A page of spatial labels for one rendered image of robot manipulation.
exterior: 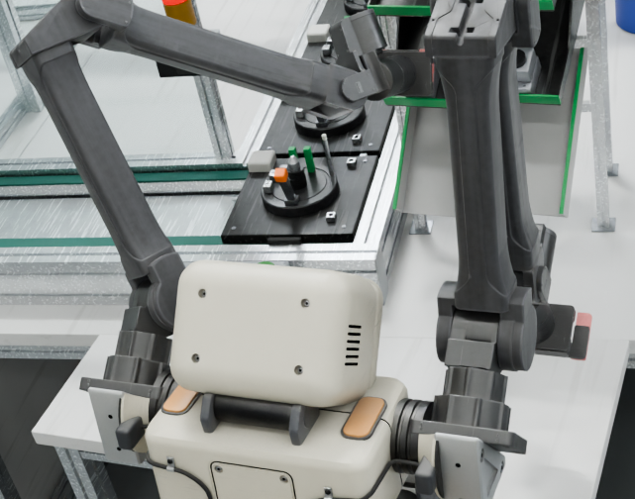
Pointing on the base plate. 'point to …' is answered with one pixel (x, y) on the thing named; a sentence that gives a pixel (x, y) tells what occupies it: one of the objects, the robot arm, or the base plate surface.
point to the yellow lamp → (181, 12)
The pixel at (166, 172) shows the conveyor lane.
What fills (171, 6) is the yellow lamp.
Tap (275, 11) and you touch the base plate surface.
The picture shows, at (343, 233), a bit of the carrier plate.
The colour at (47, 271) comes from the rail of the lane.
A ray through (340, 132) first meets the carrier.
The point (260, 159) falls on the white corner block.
